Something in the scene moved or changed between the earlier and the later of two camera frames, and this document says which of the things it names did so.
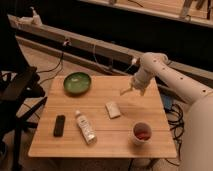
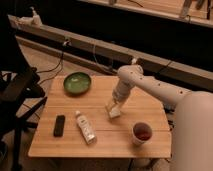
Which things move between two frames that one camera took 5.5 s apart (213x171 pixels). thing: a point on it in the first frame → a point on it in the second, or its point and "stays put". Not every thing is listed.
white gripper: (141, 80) → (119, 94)
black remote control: (59, 128) stays put
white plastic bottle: (89, 135) stays put
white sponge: (113, 110) stays put
